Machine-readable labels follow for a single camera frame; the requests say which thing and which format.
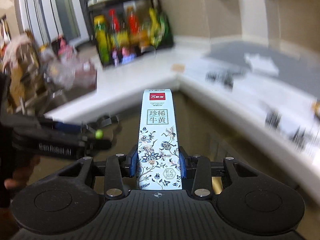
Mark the yellow green snack bag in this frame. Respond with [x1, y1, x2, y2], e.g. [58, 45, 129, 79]
[148, 7, 163, 48]

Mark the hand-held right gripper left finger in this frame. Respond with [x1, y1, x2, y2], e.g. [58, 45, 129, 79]
[71, 146, 138, 200]

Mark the person's left hand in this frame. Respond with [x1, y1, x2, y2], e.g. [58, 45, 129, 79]
[4, 156, 41, 188]

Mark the pink item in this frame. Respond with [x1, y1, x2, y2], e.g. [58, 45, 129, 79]
[57, 38, 77, 56]

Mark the beige cabinet door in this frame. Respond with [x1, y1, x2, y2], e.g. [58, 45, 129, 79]
[47, 94, 144, 162]
[172, 91, 283, 180]

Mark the red cap oil bottle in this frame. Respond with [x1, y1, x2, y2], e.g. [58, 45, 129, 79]
[107, 9, 123, 55]

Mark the window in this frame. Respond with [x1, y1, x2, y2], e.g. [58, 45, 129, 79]
[14, 0, 88, 51]

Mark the plastic bag of meat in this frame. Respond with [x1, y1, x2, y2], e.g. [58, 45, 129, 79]
[41, 54, 98, 91]

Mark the green yellow plastic bottle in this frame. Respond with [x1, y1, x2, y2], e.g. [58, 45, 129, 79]
[93, 15, 112, 63]

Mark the dark blurred item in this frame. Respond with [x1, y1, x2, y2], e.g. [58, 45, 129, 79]
[292, 127, 316, 151]
[264, 109, 283, 131]
[206, 71, 235, 90]

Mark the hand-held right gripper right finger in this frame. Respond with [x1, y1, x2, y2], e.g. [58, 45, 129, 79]
[178, 146, 253, 200]

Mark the floral toothpaste box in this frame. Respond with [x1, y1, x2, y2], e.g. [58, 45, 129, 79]
[135, 89, 184, 190]

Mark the grey counter mat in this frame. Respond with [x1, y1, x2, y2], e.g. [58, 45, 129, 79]
[207, 41, 311, 78]

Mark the brown bag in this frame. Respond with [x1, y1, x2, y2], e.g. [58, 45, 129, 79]
[2, 33, 43, 107]

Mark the black metal kitchen rack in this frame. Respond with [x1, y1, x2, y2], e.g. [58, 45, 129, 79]
[86, 0, 175, 68]

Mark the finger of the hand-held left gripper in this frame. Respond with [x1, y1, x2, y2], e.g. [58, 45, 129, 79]
[37, 115, 121, 141]
[12, 131, 112, 161]

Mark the green food bag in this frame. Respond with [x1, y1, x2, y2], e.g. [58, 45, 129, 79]
[160, 12, 175, 47]

